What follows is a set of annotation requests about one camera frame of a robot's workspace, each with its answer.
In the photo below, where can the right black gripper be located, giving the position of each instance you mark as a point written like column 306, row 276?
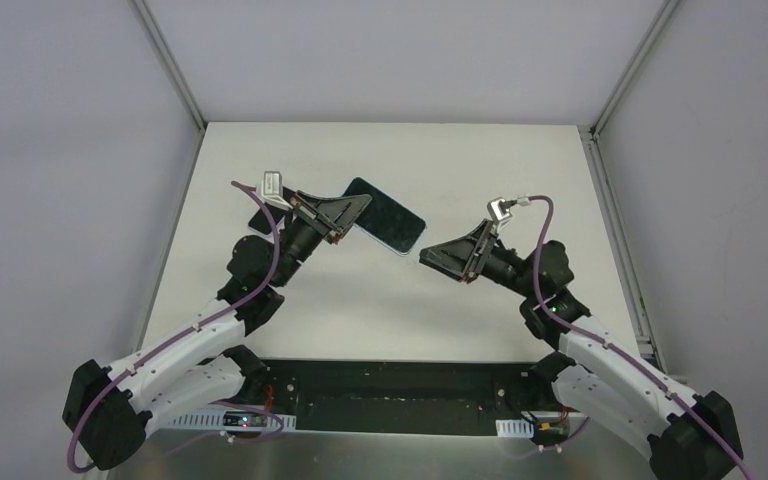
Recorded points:
column 478, row 250

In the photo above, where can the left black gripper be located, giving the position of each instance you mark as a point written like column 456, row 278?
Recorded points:
column 316, row 218

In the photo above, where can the light blue phone case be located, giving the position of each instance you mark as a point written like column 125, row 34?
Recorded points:
column 397, row 250

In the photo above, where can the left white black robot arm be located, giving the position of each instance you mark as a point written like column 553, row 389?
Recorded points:
column 112, row 409

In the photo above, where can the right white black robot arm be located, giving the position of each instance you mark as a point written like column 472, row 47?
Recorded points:
column 680, row 433

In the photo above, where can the purple-edged black smartphone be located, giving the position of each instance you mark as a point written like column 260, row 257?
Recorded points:
column 259, row 222

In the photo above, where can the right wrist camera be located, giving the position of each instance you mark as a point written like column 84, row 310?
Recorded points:
column 500, row 211

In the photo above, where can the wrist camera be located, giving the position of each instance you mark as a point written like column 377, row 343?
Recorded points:
column 271, row 187
column 500, row 211

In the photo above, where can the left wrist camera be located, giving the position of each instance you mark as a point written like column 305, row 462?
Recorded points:
column 271, row 187

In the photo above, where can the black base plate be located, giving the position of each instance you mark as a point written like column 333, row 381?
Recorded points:
column 460, row 399

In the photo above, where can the right white cable duct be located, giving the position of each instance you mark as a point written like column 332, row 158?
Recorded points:
column 514, row 428

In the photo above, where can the left aluminium frame post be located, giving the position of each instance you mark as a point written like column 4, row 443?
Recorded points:
column 166, row 58

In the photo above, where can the aluminium frame post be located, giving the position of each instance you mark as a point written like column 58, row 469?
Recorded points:
column 635, row 65
column 166, row 58

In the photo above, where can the right aluminium frame post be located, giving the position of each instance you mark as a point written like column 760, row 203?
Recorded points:
column 635, row 65

